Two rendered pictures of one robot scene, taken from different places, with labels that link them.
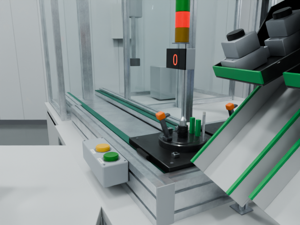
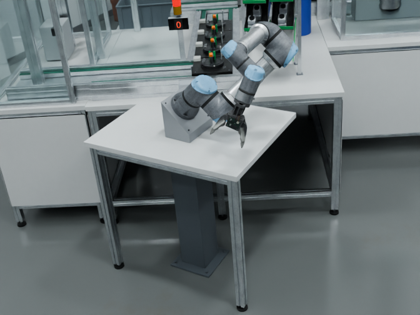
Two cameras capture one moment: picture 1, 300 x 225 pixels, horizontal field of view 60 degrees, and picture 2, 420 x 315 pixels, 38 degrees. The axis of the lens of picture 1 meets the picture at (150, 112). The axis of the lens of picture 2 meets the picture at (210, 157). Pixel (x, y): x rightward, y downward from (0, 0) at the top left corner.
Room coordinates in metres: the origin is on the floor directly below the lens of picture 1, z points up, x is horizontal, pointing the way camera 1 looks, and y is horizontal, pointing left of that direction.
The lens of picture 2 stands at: (-1.05, 2.83, 2.32)
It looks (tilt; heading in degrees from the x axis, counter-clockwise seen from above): 30 degrees down; 302
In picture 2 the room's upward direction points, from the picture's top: 5 degrees counter-clockwise
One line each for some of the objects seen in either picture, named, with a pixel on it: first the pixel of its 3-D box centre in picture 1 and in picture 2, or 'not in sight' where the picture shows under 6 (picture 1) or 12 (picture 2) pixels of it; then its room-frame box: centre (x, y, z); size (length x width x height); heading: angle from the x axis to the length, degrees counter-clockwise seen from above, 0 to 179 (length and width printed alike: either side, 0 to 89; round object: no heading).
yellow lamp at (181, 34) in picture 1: (181, 35); (177, 9); (0.94, -0.11, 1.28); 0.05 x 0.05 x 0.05
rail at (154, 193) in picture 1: (103, 140); (165, 85); (0.89, 0.17, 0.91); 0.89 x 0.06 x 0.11; 28
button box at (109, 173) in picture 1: (103, 159); (197, 85); (0.69, 0.13, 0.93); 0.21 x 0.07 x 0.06; 28
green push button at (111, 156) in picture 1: (110, 157); not in sight; (0.63, 0.10, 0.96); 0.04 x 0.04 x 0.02
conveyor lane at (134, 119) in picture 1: (144, 132); (164, 75); (1.00, 0.02, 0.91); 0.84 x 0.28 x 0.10; 28
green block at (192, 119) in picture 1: (192, 125); not in sight; (0.75, -0.13, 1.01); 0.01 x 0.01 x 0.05; 28
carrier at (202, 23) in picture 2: not in sight; (215, 19); (1.07, -0.76, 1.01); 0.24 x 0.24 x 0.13; 28
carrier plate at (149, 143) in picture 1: (182, 146); (212, 66); (0.72, -0.10, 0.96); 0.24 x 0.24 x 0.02; 28
